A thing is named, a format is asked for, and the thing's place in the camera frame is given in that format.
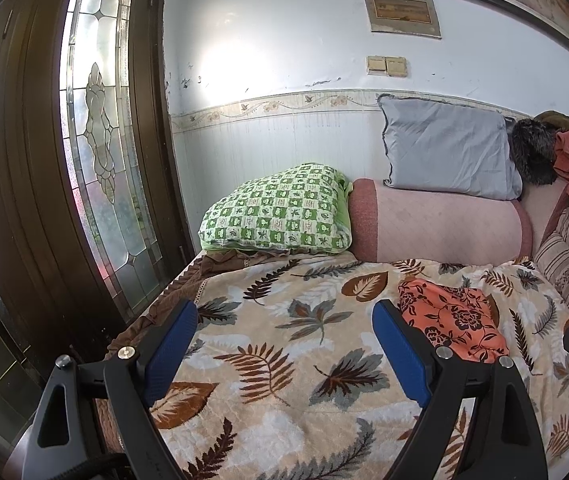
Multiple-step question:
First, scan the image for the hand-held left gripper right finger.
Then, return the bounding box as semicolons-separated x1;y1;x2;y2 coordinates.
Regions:
371;300;549;480

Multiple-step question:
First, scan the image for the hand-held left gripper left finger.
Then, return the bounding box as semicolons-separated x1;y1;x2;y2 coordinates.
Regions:
21;300;200;480

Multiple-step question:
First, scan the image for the orange floral small garment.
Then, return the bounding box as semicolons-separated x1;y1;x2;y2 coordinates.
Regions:
397;279;511;365

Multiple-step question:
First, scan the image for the brown bed sheet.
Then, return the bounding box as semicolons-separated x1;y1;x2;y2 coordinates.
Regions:
92;250;290;456

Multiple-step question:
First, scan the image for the leaf print blanket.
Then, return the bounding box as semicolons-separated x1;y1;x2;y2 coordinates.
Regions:
99;255;569;480

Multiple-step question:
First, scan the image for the pink bolster cushion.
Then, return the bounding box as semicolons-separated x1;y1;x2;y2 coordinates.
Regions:
348;177;535;266

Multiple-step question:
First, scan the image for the green checked pillow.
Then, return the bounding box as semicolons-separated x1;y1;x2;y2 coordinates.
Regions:
198;162;355;256

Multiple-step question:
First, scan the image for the grey pillow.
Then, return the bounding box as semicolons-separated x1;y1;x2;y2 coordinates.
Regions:
377;94;524;201

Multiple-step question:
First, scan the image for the wooden door with stained glass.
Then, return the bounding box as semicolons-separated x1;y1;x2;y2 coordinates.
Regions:
0;0;196;461

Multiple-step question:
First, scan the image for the dark furry cushion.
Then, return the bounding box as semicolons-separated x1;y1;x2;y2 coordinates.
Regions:
507;119;562;187

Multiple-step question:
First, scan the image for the olive cloth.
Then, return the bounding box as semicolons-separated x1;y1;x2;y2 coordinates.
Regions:
534;110;569;133

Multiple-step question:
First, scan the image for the beige double light switch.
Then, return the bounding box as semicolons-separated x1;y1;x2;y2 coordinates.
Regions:
367;55;408;79

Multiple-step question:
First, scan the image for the wall plaque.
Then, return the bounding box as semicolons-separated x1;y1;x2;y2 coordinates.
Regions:
361;0;442;40

